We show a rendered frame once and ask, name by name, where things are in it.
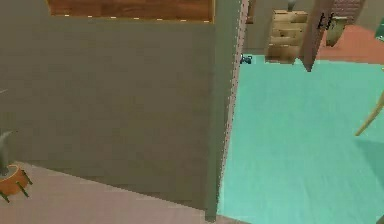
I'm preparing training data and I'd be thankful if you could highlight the framed brown wood picture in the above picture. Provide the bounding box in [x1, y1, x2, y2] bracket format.
[45, 0, 215, 24]

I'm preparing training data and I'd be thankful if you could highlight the light wood chest of drawers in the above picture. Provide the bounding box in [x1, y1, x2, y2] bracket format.
[264, 8, 309, 65]

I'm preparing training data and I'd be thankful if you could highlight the brown room door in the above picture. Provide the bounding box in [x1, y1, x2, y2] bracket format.
[298, 0, 335, 73]

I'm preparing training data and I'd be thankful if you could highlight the beige round bin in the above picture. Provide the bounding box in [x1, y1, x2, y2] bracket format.
[325, 15, 349, 48]

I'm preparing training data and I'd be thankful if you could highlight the light wood chair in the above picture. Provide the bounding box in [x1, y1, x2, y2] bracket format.
[354, 90, 384, 137]

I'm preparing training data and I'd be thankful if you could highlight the grey plant in orange pot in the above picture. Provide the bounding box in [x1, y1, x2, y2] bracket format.
[0, 130, 34, 204]

